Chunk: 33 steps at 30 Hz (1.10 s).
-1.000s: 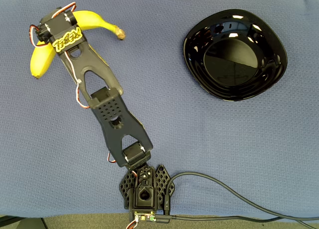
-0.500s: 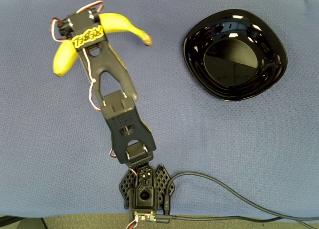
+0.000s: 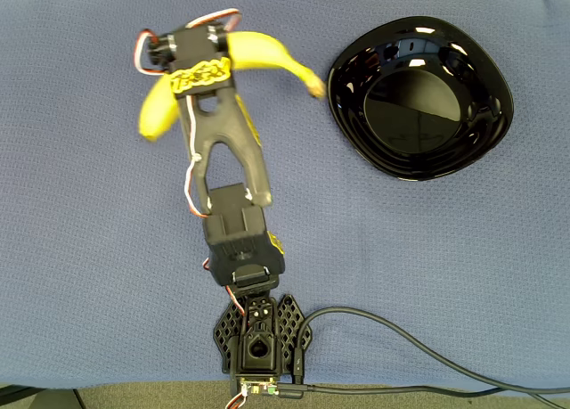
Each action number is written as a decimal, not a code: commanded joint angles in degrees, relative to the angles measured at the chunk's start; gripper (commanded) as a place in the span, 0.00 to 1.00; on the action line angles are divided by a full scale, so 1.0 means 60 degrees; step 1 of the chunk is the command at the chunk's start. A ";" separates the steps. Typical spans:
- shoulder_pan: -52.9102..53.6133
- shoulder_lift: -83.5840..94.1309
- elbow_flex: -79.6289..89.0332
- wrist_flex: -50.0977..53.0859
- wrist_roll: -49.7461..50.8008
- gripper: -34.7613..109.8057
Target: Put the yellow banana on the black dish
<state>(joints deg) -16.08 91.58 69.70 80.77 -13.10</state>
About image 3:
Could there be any yellow banana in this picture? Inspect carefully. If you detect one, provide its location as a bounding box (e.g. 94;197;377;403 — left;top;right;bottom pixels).
136;29;330;143

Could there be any blue-grey woven cloth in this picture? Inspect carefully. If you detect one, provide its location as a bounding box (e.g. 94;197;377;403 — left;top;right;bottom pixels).
0;0;570;391

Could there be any black glossy bowl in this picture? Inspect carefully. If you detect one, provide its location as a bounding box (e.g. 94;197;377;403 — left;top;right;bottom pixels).
326;15;516;182

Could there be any red white servo cable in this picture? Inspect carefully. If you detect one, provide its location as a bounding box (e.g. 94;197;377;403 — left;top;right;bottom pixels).
183;94;209;218
185;8;243;32
134;29;167;77

